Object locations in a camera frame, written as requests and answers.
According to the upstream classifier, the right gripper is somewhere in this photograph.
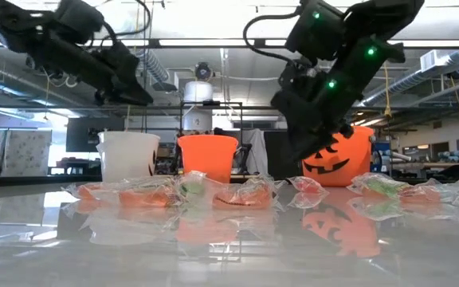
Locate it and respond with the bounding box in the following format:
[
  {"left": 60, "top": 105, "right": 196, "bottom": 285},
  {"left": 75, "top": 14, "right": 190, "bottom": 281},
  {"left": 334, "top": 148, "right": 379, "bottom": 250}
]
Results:
[{"left": 271, "top": 35, "right": 406, "bottom": 163}]

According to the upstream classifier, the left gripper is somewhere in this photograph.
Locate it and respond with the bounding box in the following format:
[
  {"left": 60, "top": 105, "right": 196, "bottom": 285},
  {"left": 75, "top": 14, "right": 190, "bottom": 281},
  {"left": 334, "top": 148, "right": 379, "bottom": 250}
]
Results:
[{"left": 93, "top": 41, "right": 154, "bottom": 107}]

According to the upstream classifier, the orange candy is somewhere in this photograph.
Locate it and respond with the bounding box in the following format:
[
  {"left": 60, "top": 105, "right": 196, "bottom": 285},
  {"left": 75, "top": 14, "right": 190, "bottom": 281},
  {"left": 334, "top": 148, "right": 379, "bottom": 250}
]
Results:
[
  {"left": 64, "top": 181, "right": 119, "bottom": 208},
  {"left": 398, "top": 184, "right": 453, "bottom": 205},
  {"left": 116, "top": 177, "right": 182, "bottom": 209},
  {"left": 211, "top": 175, "right": 284, "bottom": 211}
]

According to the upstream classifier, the red wrapped candy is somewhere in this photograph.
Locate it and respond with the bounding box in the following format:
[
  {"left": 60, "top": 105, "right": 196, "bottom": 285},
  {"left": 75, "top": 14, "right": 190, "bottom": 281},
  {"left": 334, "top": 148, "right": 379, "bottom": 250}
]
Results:
[{"left": 286, "top": 175, "right": 330, "bottom": 199}]

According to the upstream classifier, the orange bucket smiling pumpkin face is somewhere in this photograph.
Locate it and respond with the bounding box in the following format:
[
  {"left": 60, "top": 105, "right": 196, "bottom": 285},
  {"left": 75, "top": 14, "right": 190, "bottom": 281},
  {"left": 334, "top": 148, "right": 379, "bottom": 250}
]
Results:
[{"left": 301, "top": 125, "right": 375, "bottom": 187}]

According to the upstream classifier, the black panel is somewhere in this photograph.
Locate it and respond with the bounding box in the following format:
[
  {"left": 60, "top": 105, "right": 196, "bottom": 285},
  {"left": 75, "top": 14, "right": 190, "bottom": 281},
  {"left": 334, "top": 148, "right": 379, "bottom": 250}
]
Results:
[{"left": 263, "top": 130, "right": 303, "bottom": 180}]

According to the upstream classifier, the white bucket black pumpkin face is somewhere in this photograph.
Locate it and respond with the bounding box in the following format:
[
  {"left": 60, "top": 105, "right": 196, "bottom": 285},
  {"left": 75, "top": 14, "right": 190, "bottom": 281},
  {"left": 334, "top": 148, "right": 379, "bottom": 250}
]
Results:
[{"left": 96, "top": 130, "right": 161, "bottom": 184}]

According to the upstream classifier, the white cloth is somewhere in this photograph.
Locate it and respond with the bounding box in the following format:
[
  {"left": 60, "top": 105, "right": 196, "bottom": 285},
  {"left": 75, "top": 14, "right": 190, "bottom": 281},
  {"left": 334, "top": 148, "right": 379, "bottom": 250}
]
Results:
[{"left": 240, "top": 128, "right": 269, "bottom": 176}]

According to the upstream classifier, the orange bucket jagged-mouth face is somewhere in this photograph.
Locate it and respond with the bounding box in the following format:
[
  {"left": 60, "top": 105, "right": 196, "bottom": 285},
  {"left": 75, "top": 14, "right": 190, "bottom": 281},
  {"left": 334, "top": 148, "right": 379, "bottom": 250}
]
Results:
[{"left": 176, "top": 134, "right": 239, "bottom": 183}]

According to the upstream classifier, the floral fabric panel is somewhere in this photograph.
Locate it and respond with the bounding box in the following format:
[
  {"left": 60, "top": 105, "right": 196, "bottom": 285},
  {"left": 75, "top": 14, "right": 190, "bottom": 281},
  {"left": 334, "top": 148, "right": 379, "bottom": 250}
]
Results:
[{"left": 1, "top": 129, "right": 53, "bottom": 176}]

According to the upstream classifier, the silver ventilation duct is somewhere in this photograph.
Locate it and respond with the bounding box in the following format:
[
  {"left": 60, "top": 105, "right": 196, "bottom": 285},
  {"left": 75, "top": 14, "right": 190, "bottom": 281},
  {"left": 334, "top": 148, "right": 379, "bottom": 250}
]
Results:
[
  {"left": 135, "top": 47, "right": 171, "bottom": 85},
  {"left": 360, "top": 49, "right": 459, "bottom": 108}
]

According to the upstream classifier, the black wall monitor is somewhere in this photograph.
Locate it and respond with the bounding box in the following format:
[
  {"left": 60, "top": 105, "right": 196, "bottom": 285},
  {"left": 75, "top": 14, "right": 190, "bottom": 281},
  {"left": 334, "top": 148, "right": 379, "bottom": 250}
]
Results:
[{"left": 65, "top": 116, "right": 128, "bottom": 154}]

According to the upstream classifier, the round black ceiling camera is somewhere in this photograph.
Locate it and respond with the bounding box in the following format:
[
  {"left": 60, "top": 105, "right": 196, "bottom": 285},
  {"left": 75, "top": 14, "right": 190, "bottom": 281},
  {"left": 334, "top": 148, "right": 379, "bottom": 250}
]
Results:
[{"left": 194, "top": 61, "right": 214, "bottom": 81}]

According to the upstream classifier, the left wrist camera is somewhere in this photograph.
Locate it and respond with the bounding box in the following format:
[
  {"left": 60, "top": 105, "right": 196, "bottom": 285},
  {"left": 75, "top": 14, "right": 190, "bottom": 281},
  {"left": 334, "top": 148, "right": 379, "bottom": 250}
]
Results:
[{"left": 53, "top": 0, "right": 106, "bottom": 45}]

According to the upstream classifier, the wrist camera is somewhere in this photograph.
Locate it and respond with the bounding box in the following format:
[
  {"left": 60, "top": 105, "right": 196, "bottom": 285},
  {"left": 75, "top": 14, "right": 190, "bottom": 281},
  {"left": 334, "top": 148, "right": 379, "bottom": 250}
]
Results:
[
  {"left": 284, "top": 0, "right": 348, "bottom": 65},
  {"left": 53, "top": 0, "right": 106, "bottom": 45}
]

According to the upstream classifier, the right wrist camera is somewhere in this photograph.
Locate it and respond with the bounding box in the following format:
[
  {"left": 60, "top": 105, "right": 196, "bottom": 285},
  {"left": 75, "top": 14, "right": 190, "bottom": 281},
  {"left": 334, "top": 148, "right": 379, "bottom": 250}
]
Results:
[{"left": 284, "top": 0, "right": 348, "bottom": 65}]

